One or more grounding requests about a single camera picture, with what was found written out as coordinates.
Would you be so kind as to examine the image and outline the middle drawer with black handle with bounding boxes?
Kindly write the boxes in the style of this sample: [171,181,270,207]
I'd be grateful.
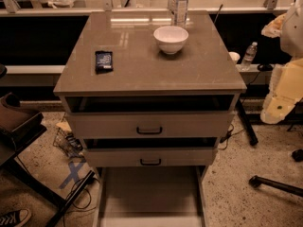
[84,137,217,167]

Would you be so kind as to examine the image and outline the black computer mouse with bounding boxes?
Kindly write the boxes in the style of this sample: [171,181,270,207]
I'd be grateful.
[257,64,274,72]

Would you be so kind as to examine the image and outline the clear water bottle on cabinet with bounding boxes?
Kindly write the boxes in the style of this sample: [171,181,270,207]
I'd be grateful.
[170,0,188,27]

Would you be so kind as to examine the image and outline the top drawer with black handle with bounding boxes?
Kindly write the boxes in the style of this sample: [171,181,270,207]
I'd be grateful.
[64,95,236,140]

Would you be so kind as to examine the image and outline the wire basket on floor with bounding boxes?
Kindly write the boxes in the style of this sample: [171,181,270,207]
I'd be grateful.
[53,129,83,158]

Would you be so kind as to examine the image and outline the black table leg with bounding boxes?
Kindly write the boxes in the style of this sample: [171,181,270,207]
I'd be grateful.
[236,100,258,146]

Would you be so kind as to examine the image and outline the black chair leg with caster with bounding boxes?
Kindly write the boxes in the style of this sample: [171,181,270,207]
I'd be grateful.
[249,175,303,197]

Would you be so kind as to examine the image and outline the blue tape cross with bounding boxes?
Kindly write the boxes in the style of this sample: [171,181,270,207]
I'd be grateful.
[59,159,86,189]

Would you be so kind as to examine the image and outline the open bottom drawer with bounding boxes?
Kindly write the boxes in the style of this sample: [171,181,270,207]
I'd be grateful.
[93,166,207,227]

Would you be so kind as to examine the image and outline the black and white sneaker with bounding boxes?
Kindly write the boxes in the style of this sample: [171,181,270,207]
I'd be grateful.
[0,209,31,227]

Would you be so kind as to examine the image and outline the black floor cable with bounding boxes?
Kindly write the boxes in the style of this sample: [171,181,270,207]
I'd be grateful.
[62,175,98,227]

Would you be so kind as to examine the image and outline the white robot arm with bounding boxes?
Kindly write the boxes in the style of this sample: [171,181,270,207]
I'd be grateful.
[260,0,303,124]

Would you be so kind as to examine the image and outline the brown chair seat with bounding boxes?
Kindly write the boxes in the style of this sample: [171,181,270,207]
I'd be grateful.
[0,93,46,166]

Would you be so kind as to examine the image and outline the drawer with black handle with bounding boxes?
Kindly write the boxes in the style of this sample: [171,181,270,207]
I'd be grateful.
[64,95,236,140]
[84,137,217,167]

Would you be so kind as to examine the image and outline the white paper cup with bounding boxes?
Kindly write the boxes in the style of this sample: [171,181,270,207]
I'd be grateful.
[229,52,240,64]

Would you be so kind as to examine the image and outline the grey drawer cabinet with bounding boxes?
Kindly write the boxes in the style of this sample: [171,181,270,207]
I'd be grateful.
[52,10,248,227]

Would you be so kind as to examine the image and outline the white ceramic bowl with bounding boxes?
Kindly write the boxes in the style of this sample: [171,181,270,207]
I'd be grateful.
[153,26,188,54]

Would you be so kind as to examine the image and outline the small water bottle on ledge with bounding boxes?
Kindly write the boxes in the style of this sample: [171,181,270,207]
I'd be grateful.
[241,42,258,71]

